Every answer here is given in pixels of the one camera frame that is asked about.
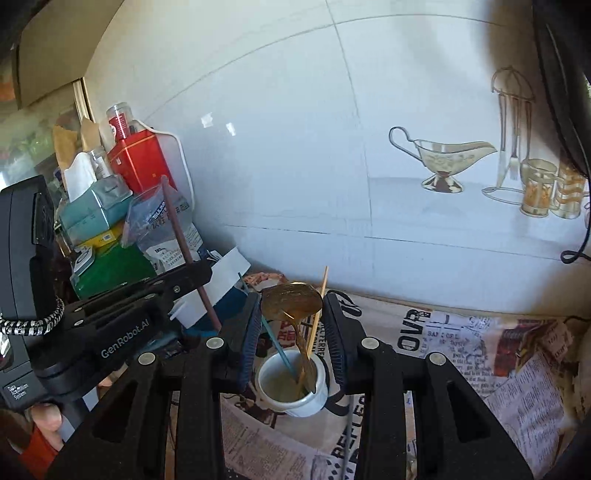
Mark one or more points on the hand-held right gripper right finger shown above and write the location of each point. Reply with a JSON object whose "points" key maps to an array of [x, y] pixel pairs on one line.
{"points": [[334, 341]]}

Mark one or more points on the teal tissue pack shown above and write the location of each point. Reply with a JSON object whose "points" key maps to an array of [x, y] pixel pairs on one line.
{"points": [[92, 207]]}

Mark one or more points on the white printed pouch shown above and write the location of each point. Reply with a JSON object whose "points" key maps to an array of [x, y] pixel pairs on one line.
{"points": [[171, 254]]}

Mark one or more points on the dark brown wooden chopstick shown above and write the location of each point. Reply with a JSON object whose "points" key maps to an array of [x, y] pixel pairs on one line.
{"points": [[178, 226]]}

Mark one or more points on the green box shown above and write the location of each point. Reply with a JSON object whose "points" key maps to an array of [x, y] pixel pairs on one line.
{"points": [[111, 272]]}

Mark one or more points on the white ribbed ceramic cup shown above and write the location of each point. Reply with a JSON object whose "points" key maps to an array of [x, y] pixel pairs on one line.
{"points": [[304, 401]]}

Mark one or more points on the clear glass jar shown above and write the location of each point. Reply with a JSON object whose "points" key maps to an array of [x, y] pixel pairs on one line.
{"points": [[101, 164]]}

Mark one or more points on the newspaper print tablecloth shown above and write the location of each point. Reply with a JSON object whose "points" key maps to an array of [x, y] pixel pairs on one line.
{"points": [[461, 350]]}

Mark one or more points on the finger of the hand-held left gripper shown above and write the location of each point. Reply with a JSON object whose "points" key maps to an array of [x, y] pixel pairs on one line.
{"points": [[184, 279]]}

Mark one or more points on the teal chopstick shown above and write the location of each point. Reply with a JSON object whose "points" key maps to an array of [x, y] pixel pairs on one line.
{"points": [[281, 350]]}

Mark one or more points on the light bamboo chopstick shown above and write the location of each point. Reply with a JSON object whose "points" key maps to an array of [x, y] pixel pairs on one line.
{"points": [[318, 309]]}

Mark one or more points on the clear bag with blue contents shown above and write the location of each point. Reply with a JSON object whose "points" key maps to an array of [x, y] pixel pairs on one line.
{"points": [[147, 217]]}

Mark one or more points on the clear plastic cutting board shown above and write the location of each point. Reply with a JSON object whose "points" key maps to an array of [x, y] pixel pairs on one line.
{"points": [[178, 157]]}

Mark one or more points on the small white tin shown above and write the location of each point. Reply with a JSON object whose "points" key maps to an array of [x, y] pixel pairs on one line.
{"points": [[82, 261]]}

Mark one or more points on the brown paper bag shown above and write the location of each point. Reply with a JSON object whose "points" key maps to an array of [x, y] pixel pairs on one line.
{"points": [[67, 138]]}

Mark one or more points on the clear tube red label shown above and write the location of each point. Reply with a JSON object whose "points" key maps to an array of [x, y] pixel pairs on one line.
{"points": [[119, 122]]}

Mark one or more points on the person's left hand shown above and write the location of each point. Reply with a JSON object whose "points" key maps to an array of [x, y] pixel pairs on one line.
{"points": [[46, 417]]}

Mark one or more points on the red tin box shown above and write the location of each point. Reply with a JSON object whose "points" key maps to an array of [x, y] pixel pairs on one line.
{"points": [[143, 161]]}

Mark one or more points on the gold metal spoon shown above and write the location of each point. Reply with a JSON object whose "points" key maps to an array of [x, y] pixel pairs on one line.
{"points": [[291, 300]]}

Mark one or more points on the black wok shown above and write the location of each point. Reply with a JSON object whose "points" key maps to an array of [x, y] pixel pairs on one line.
{"points": [[563, 92]]}

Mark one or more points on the cream wall cabinet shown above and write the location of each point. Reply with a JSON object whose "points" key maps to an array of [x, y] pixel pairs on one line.
{"points": [[55, 60]]}

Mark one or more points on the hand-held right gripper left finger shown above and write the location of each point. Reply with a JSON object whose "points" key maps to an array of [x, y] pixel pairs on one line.
{"points": [[249, 341]]}

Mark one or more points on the yellow flat box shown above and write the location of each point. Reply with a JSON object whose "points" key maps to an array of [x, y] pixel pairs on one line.
{"points": [[104, 235]]}

